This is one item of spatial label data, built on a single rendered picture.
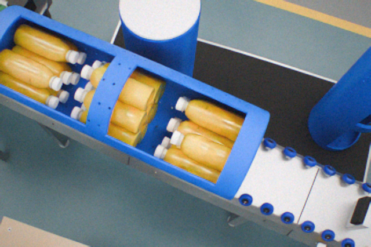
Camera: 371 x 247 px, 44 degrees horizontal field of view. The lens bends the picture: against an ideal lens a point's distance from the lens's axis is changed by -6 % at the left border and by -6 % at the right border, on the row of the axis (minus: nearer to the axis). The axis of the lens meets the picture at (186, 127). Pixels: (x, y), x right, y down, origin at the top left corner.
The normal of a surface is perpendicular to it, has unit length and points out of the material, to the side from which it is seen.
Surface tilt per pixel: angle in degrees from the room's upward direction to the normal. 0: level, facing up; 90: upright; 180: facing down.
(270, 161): 0
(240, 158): 20
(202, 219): 0
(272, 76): 0
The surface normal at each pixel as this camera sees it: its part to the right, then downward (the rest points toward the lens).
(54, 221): 0.04, -0.25
